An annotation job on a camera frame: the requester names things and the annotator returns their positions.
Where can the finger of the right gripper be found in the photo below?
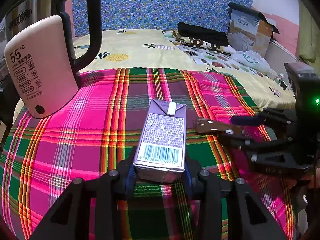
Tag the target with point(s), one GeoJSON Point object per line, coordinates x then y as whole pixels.
{"type": "Point", "coordinates": [252, 119]}
{"type": "Point", "coordinates": [227, 134]}

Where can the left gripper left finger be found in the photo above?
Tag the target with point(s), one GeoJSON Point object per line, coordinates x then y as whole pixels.
{"type": "Point", "coordinates": [113, 186]}

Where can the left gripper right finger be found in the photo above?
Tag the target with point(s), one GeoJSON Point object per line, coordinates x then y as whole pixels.
{"type": "Point", "coordinates": [202, 185]}

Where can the purple milk carton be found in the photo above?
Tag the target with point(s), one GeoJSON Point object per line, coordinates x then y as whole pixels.
{"type": "Point", "coordinates": [160, 154]}

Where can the small green white bottle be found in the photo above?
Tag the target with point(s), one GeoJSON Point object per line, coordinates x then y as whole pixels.
{"type": "Point", "coordinates": [279, 79]}

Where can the white plastic bag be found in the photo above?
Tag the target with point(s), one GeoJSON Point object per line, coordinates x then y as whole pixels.
{"type": "Point", "coordinates": [252, 60]}

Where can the fruit print white cloth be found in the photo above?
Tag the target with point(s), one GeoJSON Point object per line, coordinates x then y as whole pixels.
{"type": "Point", "coordinates": [211, 58]}

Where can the pink plaid tablecloth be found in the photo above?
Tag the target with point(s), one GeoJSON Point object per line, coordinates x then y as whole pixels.
{"type": "Point", "coordinates": [103, 122]}

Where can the brown polka dot pillow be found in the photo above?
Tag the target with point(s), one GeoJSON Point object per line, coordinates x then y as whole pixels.
{"type": "Point", "coordinates": [196, 42]}

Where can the open cardboard box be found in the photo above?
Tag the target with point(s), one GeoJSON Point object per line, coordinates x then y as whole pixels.
{"type": "Point", "coordinates": [249, 29]}

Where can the green curtain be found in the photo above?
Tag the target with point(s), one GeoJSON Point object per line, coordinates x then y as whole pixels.
{"type": "Point", "coordinates": [308, 38]}

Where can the black folded clothing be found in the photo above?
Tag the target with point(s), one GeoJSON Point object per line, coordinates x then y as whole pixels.
{"type": "Point", "coordinates": [208, 35]}

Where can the yellow pineapple bed sheet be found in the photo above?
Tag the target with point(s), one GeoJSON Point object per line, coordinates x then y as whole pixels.
{"type": "Point", "coordinates": [135, 66]}

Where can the blue patterned headboard cover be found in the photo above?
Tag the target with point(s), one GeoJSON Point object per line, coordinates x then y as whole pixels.
{"type": "Point", "coordinates": [165, 14]}

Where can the pink white electric kettle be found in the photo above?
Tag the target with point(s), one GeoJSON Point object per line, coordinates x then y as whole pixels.
{"type": "Point", "coordinates": [40, 54]}

